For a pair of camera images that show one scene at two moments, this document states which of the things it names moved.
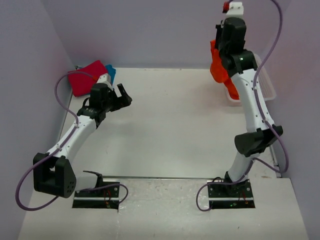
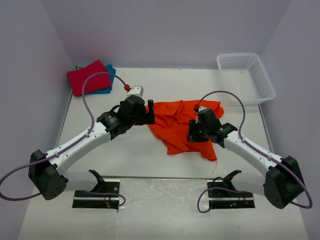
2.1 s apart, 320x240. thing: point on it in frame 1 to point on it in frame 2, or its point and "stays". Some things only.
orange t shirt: x=218 y=73 to x=171 y=126
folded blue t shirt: x=111 y=71 stays
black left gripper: x=124 y=100 to x=147 y=118
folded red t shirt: x=82 y=80 stays
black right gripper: x=221 y=30 to x=192 y=136
